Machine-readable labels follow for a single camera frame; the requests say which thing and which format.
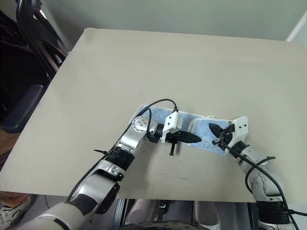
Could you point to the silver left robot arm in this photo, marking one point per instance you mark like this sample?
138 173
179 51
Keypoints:
132 139

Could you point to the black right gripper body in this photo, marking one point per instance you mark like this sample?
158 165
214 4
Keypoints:
226 137

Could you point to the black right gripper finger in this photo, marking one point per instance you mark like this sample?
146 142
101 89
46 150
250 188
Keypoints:
216 129

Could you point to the black office chair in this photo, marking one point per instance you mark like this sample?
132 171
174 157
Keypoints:
24 107

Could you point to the black zip tie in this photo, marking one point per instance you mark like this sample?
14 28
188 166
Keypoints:
99 151

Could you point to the grey white sneaker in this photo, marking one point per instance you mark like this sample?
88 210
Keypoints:
12 213

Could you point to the grey rounded shell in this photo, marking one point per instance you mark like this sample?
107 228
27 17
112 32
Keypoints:
206 213
139 210

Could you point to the aluminium frame rail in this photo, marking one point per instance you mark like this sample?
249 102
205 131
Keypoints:
120 210

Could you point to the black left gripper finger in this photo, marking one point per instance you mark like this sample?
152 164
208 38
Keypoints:
188 135
189 140

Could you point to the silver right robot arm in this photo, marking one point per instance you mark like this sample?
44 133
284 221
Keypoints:
263 184

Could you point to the white door frame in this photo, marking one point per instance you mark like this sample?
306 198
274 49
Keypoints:
298 28

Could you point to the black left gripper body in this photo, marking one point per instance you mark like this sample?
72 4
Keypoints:
173 137

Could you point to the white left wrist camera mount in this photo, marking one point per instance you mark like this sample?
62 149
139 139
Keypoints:
172 122

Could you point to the light blue terry towel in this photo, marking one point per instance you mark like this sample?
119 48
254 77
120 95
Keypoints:
201 124

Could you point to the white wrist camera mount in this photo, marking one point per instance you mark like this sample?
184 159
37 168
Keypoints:
241 127
172 122

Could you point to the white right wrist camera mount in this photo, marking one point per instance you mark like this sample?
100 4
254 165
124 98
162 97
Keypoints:
241 127

